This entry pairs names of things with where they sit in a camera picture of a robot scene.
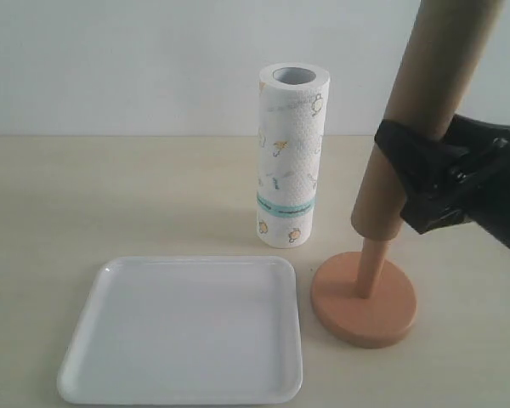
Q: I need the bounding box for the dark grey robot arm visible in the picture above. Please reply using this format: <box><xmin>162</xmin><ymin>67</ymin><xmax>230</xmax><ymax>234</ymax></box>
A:
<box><xmin>375</xmin><ymin>115</ymin><xmax>510</xmax><ymax>249</ymax></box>

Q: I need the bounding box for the brown cardboard tube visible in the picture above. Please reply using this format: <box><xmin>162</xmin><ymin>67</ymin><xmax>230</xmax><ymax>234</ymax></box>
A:
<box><xmin>351</xmin><ymin>0</ymin><xmax>504</xmax><ymax>245</ymax></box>

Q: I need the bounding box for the white square plastic tray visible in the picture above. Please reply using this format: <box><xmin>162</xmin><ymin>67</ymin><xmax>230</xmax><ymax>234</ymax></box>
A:
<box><xmin>57</xmin><ymin>256</ymin><xmax>303</xmax><ymax>405</ymax></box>

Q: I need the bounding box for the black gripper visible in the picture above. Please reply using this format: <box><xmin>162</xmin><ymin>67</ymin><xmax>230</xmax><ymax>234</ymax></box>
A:
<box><xmin>374</xmin><ymin>115</ymin><xmax>510</xmax><ymax>234</ymax></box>

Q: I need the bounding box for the wooden paper towel holder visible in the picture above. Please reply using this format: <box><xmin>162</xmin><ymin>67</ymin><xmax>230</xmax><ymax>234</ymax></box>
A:
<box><xmin>310</xmin><ymin>239</ymin><xmax>417</xmax><ymax>349</ymax></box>

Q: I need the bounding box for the printed white paper towel roll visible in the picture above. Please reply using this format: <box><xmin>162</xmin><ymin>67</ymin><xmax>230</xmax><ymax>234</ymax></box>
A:
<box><xmin>257</xmin><ymin>63</ymin><xmax>330</xmax><ymax>248</ymax></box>

